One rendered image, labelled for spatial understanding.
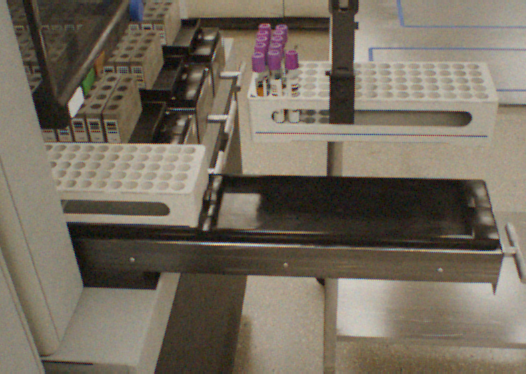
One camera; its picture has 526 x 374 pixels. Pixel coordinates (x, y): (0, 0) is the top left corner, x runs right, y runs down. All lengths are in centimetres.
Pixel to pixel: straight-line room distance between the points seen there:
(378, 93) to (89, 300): 43
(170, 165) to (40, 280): 21
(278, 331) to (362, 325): 41
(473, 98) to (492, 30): 46
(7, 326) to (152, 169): 27
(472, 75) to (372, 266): 28
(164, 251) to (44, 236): 15
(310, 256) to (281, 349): 95
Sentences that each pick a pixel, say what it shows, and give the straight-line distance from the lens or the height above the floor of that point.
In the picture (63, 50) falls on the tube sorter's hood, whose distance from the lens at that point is 76.
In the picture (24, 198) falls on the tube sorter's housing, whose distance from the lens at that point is 70.
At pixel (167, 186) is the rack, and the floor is 86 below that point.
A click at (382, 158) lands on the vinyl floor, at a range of 237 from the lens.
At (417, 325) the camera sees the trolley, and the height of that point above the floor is 28.
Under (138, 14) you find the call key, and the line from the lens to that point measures 95.
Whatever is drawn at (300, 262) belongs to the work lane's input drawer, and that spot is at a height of 78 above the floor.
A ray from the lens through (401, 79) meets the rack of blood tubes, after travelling 88.
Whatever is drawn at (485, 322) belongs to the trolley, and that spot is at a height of 28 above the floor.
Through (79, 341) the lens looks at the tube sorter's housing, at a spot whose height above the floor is 73.
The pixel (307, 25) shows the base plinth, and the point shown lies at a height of 2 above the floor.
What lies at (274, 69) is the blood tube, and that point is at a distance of 82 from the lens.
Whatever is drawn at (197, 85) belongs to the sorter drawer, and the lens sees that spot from 110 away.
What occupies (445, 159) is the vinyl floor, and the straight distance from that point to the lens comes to 239.
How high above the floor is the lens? 133
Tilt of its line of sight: 37 degrees down
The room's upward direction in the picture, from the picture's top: 3 degrees counter-clockwise
